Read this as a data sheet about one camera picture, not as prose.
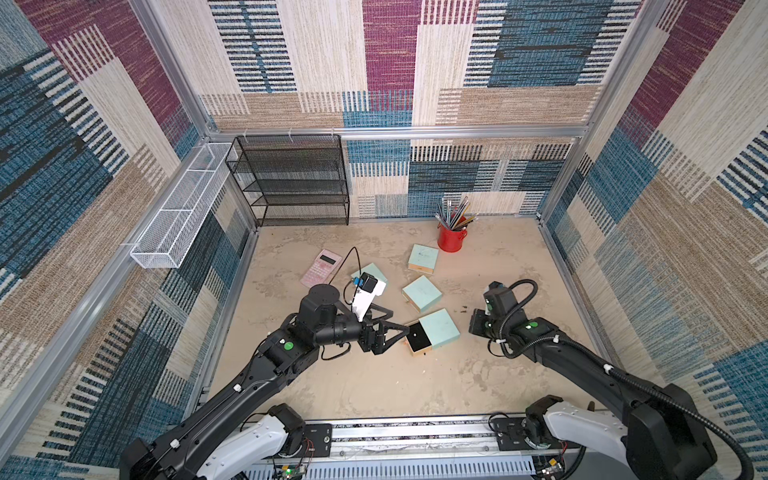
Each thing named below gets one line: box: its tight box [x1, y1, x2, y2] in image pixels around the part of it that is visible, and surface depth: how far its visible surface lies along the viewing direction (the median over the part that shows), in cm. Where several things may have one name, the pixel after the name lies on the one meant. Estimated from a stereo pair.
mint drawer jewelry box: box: [404, 308, 461, 356], surface depth 90 cm
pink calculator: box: [300, 249, 343, 288], surface depth 107 cm
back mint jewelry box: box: [408, 244, 439, 274], surface depth 107 cm
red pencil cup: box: [437, 225, 468, 253], surface depth 113 cm
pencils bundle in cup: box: [434, 196, 479, 232], surface depth 108 cm
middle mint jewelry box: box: [402, 275, 443, 313], surface depth 98 cm
